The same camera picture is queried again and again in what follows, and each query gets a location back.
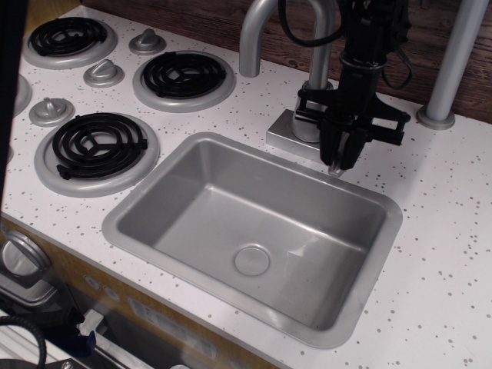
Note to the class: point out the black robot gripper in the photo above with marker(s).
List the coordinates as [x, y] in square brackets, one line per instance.
[357, 110]

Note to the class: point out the silver stove knob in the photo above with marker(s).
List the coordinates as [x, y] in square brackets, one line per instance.
[51, 112]
[147, 43]
[105, 74]

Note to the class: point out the far left stove burner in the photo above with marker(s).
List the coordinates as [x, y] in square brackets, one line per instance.
[23, 95]

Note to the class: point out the top silver stove knob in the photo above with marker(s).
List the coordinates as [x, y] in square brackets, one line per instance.
[147, 43]

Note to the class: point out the silver curved faucet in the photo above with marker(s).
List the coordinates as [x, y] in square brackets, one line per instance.
[296, 77]

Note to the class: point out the front right stove burner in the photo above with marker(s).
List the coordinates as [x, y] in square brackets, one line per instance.
[96, 155]

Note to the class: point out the stove burner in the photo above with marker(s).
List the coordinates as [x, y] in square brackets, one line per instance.
[183, 82]
[96, 155]
[23, 95]
[67, 43]

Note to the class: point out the silver faucet lever handle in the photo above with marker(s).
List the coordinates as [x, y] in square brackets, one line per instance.
[334, 169]

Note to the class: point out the lower silver stove knob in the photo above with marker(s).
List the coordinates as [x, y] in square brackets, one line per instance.
[51, 112]

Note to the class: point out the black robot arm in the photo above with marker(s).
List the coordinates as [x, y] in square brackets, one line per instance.
[133, 112]

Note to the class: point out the middle silver stove knob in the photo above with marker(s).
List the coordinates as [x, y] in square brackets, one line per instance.
[105, 74]

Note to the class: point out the silver round oven dial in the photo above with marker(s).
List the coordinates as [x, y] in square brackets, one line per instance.
[22, 260]

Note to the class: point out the back left stove burner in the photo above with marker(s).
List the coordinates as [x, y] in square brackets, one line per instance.
[67, 43]

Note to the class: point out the grey vertical support pole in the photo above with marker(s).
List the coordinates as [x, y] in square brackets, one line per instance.
[437, 113]

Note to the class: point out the grey rectangular sink basin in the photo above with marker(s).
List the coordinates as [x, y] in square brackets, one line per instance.
[292, 247]

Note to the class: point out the back right stove burner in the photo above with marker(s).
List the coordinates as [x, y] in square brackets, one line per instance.
[183, 82]

